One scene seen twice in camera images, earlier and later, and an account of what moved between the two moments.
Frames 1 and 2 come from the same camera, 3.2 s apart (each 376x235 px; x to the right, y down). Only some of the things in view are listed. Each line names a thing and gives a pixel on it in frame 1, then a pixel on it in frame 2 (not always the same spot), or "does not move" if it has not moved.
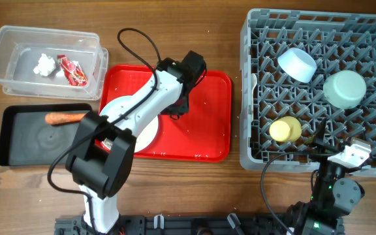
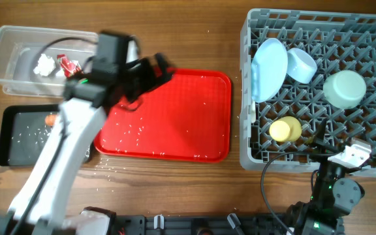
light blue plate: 147,136 → 269,70
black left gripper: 177,108 → 143,78
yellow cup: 287,128 does not move
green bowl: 344,89 does not move
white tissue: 46,65 does not move
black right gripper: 324,154 does not move
